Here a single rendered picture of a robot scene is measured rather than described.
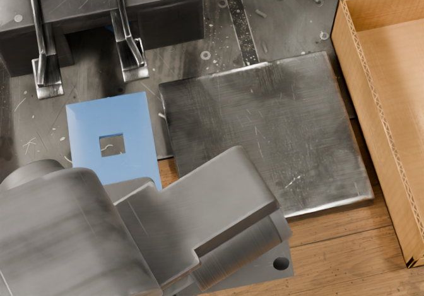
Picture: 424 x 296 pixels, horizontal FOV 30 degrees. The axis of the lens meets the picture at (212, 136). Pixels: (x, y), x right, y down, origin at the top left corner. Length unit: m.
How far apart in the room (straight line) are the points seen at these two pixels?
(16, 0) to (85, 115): 0.14
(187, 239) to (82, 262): 0.07
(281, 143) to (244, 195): 0.35
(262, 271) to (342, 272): 0.26
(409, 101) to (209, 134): 0.20
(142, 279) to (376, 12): 0.51
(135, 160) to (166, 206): 0.26
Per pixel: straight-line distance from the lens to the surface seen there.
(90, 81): 0.80
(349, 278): 0.73
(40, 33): 0.73
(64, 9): 0.75
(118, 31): 0.73
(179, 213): 0.40
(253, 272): 0.48
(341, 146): 0.75
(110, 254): 0.35
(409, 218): 0.70
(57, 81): 0.71
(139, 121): 0.68
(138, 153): 0.67
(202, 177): 0.40
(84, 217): 0.35
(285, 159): 0.74
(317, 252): 0.73
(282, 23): 0.83
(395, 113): 0.79
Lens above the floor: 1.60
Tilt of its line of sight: 66 degrees down
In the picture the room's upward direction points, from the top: 2 degrees counter-clockwise
